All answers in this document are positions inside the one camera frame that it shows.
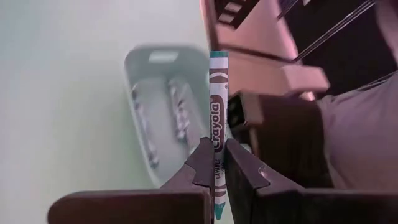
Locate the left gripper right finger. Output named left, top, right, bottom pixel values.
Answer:
left=224, top=139, right=304, bottom=224

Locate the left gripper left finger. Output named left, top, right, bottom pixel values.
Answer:
left=160, top=136, right=216, bottom=224

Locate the light blue plastic bin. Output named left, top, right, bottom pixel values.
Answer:
left=123, top=44, right=215, bottom=189

